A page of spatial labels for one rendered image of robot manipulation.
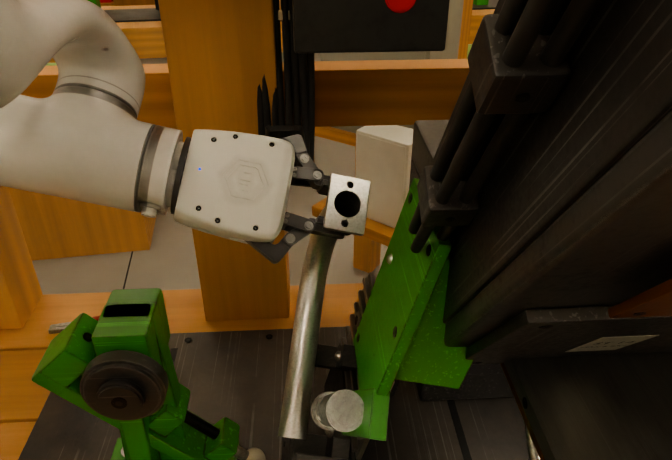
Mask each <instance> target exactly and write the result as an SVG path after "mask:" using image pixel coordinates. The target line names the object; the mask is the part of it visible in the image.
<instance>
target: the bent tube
mask: <svg viewBox="0 0 672 460"><path fill-rule="evenodd" d="M347 183H351V184H352V186H353V188H348V187H347ZM370 184H371V181H368V180H363V179H358V178H353V177H348V176H343V175H338V174H333V173H332V174H331V175H330V180H329V187H328V194H327V200H326V206H325V207H324V209H323V210H322V211H321V213H320V214H319V216H323V217H324V221H323V229H325V230H331V231H336V232H342V233H347V234H353V235H358V236H363V235H364V232H365V224H366V216H367V208H368V200H369V192H370ZM341 221H342V222H346V223H347V227H343V226H342V225H341ZM336 241H337V239H335V238H330V237H325V236H320V235H315V234H311V236H310V240H309V243H308V247H307V251H306V255H305V259H304V264H303V269H302V274H301V279H300V285H299V291H298V298H297V305H296V312H295V319H294V326H293V333H292V340H291V347H290V354H289V361H288V368H287V375H286V382H285V389H284V396H283V404H282V411H281V418H280V425H279V432H278V436H280V437H287V438H295V439H306V432H307V424H308V416H309V408H310V401H311V393H312V385H313V377H314V369H315V361H316V353H317V345H318V337H319V329H320V321H321V313H322V305H323V297H324V291H325V285H326V279H327V274H328V269H329V265H330V261H331V257H332V254H333V250H334V247H335V244H336Z"/></svg>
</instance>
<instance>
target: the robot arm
mask: <svg viewBox="0 0 672 460"><path fill-rule="evenodd" d="M52 58H53V59H54V60H55V62H56V64H57V67H58V80H57V84H56V87H55V89H54V92H53V94H52V95H51V96H49V97H47V98H34V97H30V96H25V95H21V93H22V92H23V91H24V90H25V89H26V88H27V87H28V86H29V85H30V84H31V83H32V82H33V81H34V79H35V78H36V77H37V76H38V74H39V73H40V72H41V71H42V70H43V68H44V67H45V66H46V65H47V63H48V62H49V61H50V60H51V59H52ZM144 90H145V71H144V68H143V65H142V62H141V60H140V58H139V56H138V55H137V53H136V51H135V49H134V48H133V46H132V45H131V43H130V42H129V40H128V39H127V37H126V36H125V34H124V33H123V32H122V30H121V29H120V28H119V26H118V25H117V24H116V23H115V21H114V20H113V19H112V18H111V17H110V16H109V15H108V14H107V13H106V12H105V11H104V10H103V9H102V8H100V7H99V6H97V5H95V4H94V3H92V2H90V1H88V0H0V186H5V187H10V188H16V189H21V190H26V191H31V192H36V193H41V194H47V195H52V196H57V197H62V198H67V199H72V200H78V201H83V202H88V203H93V204H98V205H103V206H109V207H114V208H119V209H124V210H129V211H134V212H141V215H143V216H145V217H149V218H155V217H156V215H157V214H162V215H166V213H167V211H168V208H169V207H171V214H174V220H175V221H176V222H178V223H180V224H183V225H185V226H188V227H190V228H193V229H196V230H199V231H202V232H205V233H208V234H212V235H215V236H219V237H222V238H226V239H230V240H233V241H237V242H241V243H245V244H249V245H250V246H252V247H253V248H254V249H255V250H256V251H258V252H259V253H260V254H261V255H263V256H264V257H265V258H266V259H268V260H269V261H270V262H271V263H273V264H277V263H279V262H280V261H281V259H282V258H283V257H284V256H285V254H286V253H287V252H288V251H289V250H290V248H291V247H292V246H293V245H294V244H296V243H297V242H299V241H300V240H301V239H303V238H304V237H306V236H308V235H309V234H315V235H320V236H325V237H330V238H335V239H343V238H344V236H345V235H346V236H349V235H350V234H347V233H342V232H336V231H331V230H325V229H323V221H324V217H323V216H318V217H317V218H316V219H315V218H309V219H308V218H305V217H302V216H299V215H295V214H292V213H289V212H286V207H287V202H288V196H289V191H290V185H294V186H303V187H312V189H316V190H317V192H318V194H321V195H326V196H327V194H328V187H329V180H330V176H328V175H324V173H323V171H322V170H321V169H318V167H317V166H316V164H315V163H314V162H313V160H312V159H311V157H310V156H309V155H308V153H307V149H306V146H305V143H304V140H303V137H302V136H301V135H299V134H295V135H292V136H288V137H284V138H280V139H279V138H274V137H269V136H263V135H256V134H250V133H242V132H234V131H223V130H208V129H194V131H193V134H192V138H191V137H186V139H185V142H183V132H182V130H178V129H173V128H169V127H164V126H160V125H155V124H151V123H146V122H142V121H138V120H137V117H138V114H139V110H140V107H141V103H142V100H143V95H144ZM295 160H296V165H297V166H294V162H295ZM281 230H284V231H288V233H287V234H286V235H285V236H284V237H283V238H282V239H281V241H280V242H279V243H278V244H276V245H274V244H272V243H273V242H274V240H275V238H276V237H277V236H278V235H279V233H280V231H281Z"/></svg>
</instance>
